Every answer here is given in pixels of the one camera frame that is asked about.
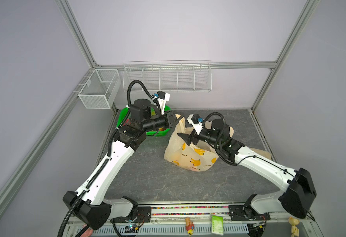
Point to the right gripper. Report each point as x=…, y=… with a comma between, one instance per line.
x=188, y=138

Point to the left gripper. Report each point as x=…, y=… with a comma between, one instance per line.
x=169, y=119

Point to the beige plastic bag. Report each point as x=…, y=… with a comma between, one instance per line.
x=190, y=154

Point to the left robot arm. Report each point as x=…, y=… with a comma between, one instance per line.
x=146, y=112

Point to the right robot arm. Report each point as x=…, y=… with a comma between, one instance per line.
x=296, y=188

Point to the green plastic basket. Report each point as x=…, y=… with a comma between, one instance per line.
x=160, y=132

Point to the white mesh box basket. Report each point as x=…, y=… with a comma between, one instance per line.
x=100, y=89

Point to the red yellow toy figure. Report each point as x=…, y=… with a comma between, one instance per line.
x=189, y=226

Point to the green white card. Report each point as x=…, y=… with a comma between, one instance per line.
x=217, y=225

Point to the pink toy figure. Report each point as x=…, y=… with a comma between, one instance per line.
x=88, y=231

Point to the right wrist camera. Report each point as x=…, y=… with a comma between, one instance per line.
x=197, y=122

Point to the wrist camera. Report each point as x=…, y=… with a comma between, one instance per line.
x=197, y=122
x=161, y=98

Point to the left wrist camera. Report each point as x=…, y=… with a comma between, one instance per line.
x=161, y=98

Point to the white wire shelf rack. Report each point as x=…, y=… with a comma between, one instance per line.
x=170, y=76

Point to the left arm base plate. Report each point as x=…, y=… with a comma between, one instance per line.
x=141, y=215

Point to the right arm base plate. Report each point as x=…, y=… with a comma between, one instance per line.
x=239, y=212

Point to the aluminium front rail frame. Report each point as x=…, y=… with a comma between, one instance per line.
x=168, y=220

